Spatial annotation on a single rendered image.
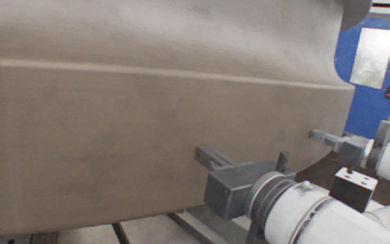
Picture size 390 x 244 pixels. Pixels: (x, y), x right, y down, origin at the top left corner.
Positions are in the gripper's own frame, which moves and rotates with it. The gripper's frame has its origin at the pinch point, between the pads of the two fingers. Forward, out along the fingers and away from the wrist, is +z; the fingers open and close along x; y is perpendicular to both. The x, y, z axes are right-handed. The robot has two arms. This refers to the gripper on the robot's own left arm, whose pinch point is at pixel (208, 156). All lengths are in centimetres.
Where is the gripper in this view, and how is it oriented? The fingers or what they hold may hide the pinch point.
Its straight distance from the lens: 44.6
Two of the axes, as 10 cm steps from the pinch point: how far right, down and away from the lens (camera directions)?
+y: 1.4, -9.5, -2.7
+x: -8.4, 0.3, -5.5
